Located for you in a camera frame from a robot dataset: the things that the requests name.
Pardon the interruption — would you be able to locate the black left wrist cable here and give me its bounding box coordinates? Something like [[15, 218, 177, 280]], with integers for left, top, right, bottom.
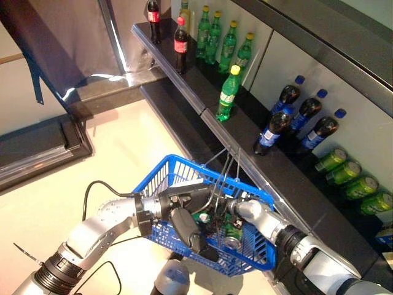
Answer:
[[72, 180, 138, 295]]

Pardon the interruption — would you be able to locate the Coca-Cola bottle red label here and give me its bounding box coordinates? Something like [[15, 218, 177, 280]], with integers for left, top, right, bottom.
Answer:
[[146, 0, 162, 45], [174, 17, 190, 74]]

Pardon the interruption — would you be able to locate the silver left robot leg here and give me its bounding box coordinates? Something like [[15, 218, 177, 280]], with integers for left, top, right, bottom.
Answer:
[[150, 259, 190, 295]]

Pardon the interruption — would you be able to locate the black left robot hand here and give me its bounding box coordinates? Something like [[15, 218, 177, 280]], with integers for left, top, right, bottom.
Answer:
[[158, 183, 221, 264]]

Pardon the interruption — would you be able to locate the small blue Oreo box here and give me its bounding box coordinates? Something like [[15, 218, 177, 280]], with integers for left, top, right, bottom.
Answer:
[[374, 224, 393, 250]]

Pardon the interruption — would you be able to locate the small yellow tea bottle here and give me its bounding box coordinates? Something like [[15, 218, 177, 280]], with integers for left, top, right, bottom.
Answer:
[[179, 0, 192, 37]]

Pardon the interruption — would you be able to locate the reflective brown side panel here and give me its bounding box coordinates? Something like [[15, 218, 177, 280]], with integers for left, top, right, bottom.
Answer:
[[0, 0, 169, 120]]

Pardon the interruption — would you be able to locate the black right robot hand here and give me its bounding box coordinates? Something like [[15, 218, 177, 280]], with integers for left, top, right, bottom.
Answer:
[[209, 195, 244, 230]]

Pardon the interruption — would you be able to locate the blue plastic shopping basket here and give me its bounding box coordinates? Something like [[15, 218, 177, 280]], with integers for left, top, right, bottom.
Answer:
[[131, 146, 277, 277]]

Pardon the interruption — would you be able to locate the dark cabinet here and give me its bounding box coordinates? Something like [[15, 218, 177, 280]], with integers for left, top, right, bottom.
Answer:
[[0, 114, 93, 193]]

